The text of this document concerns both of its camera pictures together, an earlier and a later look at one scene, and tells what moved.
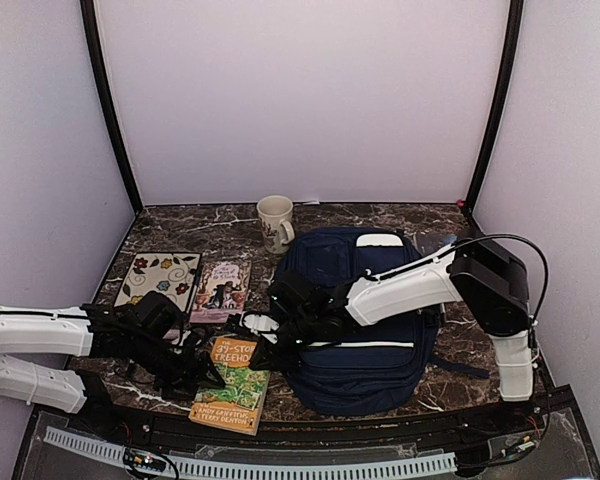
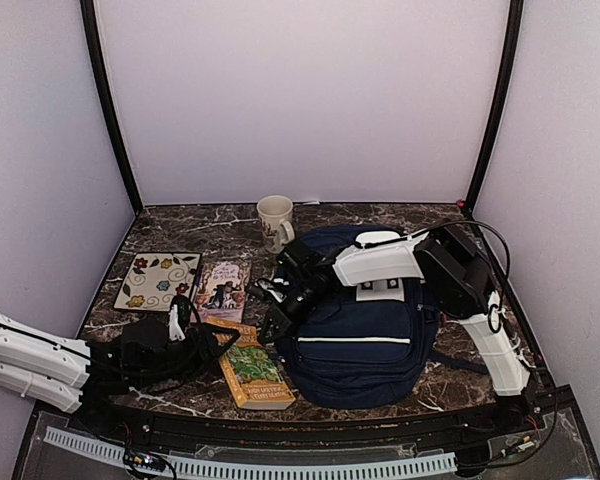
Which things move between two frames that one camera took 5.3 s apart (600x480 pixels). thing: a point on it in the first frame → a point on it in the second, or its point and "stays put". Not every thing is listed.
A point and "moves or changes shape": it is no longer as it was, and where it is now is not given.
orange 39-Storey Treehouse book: [237, 406] moves or changes shape
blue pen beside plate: [195, 287] stays put
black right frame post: [499, 105] stays put
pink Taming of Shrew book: [222, 289] stays put
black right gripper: [266, 352] → [278, 320]
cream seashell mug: [275, 213] stays put
